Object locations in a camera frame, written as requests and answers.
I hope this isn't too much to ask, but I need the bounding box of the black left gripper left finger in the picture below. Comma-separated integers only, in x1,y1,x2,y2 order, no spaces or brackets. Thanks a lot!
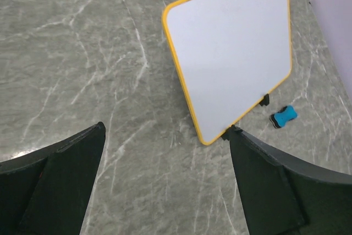
1,122,106,234

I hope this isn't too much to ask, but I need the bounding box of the blue bone-shaped whiteboard eraser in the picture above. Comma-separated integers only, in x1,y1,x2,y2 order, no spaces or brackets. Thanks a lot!
269,105,298,129

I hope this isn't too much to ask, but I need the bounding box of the black whiteboard foot clip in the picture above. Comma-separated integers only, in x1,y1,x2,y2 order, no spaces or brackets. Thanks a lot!
221,124,243,141
259,94,270,106

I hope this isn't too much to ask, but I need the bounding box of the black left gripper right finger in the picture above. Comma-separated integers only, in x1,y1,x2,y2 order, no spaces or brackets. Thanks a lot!
229,130,351,234

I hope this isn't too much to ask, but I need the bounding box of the yellow-framed whiteboard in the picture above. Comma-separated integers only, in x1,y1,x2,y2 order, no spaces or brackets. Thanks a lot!
162,0,293,145

